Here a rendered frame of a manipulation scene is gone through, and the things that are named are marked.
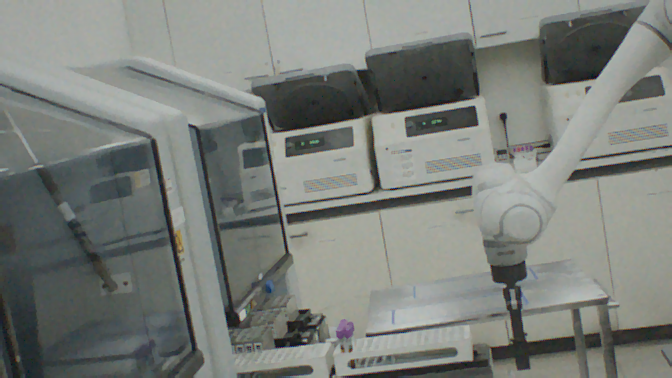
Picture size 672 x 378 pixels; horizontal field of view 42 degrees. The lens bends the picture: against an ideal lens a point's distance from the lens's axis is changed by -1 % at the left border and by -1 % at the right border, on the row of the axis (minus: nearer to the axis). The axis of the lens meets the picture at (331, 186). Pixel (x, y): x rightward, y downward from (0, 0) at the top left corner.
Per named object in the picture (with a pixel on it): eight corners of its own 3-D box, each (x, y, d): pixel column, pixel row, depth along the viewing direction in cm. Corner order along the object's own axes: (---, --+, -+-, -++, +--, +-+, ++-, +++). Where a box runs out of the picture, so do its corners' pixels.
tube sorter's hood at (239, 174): (24, 354, 198) (-37, 77, 192) (125, 288, 258) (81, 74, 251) (240, 326, 190) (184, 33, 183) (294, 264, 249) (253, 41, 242)
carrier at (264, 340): (267, 349, 219) (263, 326, 219) (275, 348, 219) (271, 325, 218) (257, 364, 208) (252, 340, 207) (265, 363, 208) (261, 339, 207)
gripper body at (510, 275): (489, 260, 191) (495, 301, 192) (490, 268, 183) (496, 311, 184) (524, 255, 190) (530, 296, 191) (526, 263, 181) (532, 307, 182)
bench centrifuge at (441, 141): (380, 193, 420) (356, 50, 413) (391, 177, 482) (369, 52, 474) (498, 175, 411) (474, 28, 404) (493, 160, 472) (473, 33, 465)
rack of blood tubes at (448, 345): (337, 383, 190) (332, 355, 190) (343, 367, 200) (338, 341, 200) (474, 366, 185) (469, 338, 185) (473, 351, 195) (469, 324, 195)
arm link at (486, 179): (474, 235, 191) (484, 246, 178) (463, 165, 189) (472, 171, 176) (523, 227, 191) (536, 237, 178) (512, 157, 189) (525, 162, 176)
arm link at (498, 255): (482, 243, 182) (486, 270, 183) (526, 236, 180) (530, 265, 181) (481, 234, 191) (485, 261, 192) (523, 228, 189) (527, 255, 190)
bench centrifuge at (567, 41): (560, 165, 406) (538, 16, 399) (549, 152, 467) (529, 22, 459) (685, 146, 396) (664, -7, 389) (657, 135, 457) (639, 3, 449)
